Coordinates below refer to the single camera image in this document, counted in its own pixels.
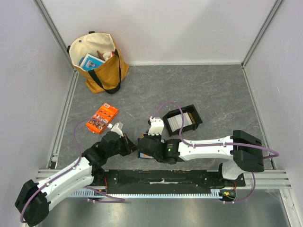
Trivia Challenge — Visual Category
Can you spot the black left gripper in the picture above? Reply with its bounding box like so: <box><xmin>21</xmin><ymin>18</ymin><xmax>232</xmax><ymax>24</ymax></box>
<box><xmin>107</xmin><ymin>133</ymin><xmax>136</xmax><ymax>157</ymax></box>

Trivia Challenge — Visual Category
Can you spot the black leather card holder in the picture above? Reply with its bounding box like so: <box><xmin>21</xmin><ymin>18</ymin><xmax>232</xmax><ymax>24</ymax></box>
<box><xmin>137</xmin><ymin>133</ymin><xmax>157</xmax><ymax>159</ymax></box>

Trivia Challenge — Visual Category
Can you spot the black plastic card tray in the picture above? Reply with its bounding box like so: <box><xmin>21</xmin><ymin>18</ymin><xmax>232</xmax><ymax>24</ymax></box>
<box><xmin>162</xmin><ymin>105</ymin><xmax>203</xmax><ymax>137</ymax></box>

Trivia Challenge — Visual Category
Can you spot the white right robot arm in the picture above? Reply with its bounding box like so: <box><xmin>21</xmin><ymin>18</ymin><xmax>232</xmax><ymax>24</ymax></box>
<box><xmin>138</xmin><ymin>130</ymin><xmax>264</xmax><ymax>186</ymax></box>

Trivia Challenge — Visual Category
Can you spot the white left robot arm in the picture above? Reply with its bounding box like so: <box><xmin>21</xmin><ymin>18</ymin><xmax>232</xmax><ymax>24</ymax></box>
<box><xmin>15</xmin><ymin>131</ymin><xmax>137</xmax><ymax>227</ymax></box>

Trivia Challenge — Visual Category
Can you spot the white credit card stack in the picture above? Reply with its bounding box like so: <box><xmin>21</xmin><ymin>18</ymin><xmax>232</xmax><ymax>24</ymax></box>
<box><xmin>168</xmin><ymin>112</ymin><xmax>192</xmax><ymax>131</ymax></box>

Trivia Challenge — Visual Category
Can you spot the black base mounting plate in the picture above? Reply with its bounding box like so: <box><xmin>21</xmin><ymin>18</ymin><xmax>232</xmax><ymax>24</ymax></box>
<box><xmin>92</xmin><ymin>170</ymin><xmax>246</xmax><ymax>188</ymax></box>

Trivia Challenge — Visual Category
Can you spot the orange printed box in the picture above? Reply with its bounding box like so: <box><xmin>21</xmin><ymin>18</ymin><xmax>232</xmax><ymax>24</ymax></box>
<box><xmin>86</xmin><ymin>103</ymin><xmax>119</xmax><ymax>134</ymax></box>

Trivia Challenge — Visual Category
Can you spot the blue book in bag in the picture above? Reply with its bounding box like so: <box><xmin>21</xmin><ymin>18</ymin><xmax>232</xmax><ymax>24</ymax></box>
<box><xmin>80</xmin><ymin>53</ymin><xmax>105</xmax><ymax>71</ymax></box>

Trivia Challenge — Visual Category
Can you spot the mustard tote bag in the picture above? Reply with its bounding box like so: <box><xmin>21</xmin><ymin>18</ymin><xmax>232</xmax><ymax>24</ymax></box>
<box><xmin>67</xmin><ymin>31</ymin><xmax>129</xmax><ymax>94</ymax></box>

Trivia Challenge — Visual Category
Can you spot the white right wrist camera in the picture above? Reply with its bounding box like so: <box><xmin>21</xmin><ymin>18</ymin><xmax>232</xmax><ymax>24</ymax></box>
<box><xmin>147</xmin><ymin>116</ymin><xmax>164</xmax><ymax>136</ymax></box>

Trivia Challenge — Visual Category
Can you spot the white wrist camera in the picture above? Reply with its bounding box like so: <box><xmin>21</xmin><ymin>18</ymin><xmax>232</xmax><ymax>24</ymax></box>
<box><xmin>107</xmin><ymin>122</ymin><xmax>124</xmax><ymax>137</ymax></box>
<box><xmin>147</xmin><ymin>116</ymin><xmax>164</xmax><ymax>136</ymax></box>

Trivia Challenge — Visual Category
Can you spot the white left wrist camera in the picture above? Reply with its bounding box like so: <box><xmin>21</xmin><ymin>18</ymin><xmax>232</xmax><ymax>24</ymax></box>
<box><xmin>107</xmin><ymin>122</ymin><xmax>124</xmax><ymax>137</ymax></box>

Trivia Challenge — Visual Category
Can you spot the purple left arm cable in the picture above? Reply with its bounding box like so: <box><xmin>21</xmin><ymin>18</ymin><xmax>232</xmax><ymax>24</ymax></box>
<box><xmin>20</xmin><ymin>119</ymin><xmax>126</xmax><ymax>223</ymax></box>

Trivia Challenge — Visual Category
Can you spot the grey slotted cable duct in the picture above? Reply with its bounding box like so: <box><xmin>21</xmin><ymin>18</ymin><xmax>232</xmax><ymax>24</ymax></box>
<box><xmin>69</xmin><ymin>188</ymin><xmax>223</xmax><ymax>199</ymax></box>

